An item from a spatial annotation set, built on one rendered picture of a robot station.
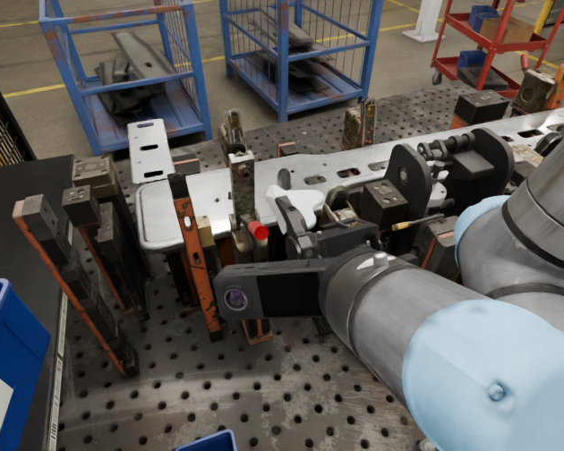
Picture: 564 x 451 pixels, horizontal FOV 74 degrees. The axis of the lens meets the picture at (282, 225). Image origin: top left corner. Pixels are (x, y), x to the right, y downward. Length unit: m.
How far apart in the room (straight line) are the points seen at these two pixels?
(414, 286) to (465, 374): 0.06
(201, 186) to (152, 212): 0.13
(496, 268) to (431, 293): 0.12
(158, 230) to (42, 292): 0.23
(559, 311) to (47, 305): 0.66
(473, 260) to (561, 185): 0.09
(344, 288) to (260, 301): 0.09
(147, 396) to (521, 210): 0.82
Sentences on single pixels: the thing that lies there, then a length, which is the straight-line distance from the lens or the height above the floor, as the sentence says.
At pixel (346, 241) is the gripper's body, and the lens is 0.36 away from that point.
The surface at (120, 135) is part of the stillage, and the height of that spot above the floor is 0.17.
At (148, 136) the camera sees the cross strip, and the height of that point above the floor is 1.00.
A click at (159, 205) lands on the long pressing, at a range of 0.86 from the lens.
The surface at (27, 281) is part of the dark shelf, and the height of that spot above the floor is 1.03.
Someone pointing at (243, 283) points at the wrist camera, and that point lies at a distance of 0.33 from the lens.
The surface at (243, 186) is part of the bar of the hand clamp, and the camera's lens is 0.62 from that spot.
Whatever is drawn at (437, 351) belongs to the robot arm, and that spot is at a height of 1.38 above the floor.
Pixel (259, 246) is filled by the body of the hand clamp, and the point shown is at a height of 1.04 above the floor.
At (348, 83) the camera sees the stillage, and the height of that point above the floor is 0.16.
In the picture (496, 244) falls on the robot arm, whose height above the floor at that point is 1.33.
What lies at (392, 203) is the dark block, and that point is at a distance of 0.67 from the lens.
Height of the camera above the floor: 1.54
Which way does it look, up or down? 45 degrees down
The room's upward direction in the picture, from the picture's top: straight up
